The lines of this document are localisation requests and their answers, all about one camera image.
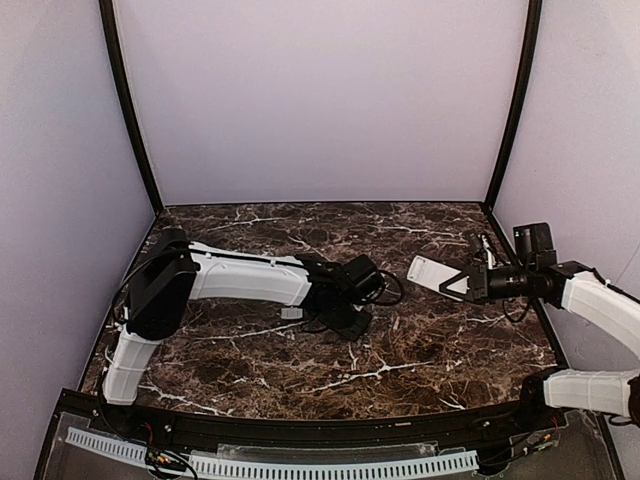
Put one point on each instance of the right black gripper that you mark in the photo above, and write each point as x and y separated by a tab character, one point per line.
477	282

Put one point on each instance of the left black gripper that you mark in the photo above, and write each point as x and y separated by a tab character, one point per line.
350	323

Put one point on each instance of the white remote control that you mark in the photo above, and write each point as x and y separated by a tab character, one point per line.
428	273

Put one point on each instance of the white battery cover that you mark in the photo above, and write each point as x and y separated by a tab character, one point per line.
292	313

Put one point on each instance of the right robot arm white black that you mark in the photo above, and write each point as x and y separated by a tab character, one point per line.
577	289

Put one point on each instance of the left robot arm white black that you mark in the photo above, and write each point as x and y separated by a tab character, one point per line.
177	270

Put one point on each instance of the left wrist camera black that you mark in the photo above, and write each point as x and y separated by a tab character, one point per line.
365	283

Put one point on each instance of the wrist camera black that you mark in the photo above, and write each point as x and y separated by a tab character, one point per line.
476	244
365	283

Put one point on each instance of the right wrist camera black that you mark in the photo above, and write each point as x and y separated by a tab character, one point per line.
476	244

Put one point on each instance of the black curved front rail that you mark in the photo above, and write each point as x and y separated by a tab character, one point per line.
482	428

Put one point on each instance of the right white cable duct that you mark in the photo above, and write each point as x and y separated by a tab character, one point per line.
209	467

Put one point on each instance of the white cable duct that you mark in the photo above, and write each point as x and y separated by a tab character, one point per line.
108	447
209	467

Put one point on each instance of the left white cable duct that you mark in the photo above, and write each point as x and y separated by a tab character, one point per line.
108	447

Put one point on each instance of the right black frame post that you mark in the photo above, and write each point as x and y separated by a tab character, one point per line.
525	64

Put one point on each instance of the black frame post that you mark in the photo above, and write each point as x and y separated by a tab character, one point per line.
525	64
127	107

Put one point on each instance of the left black frame post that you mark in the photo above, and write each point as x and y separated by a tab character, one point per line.
127	107

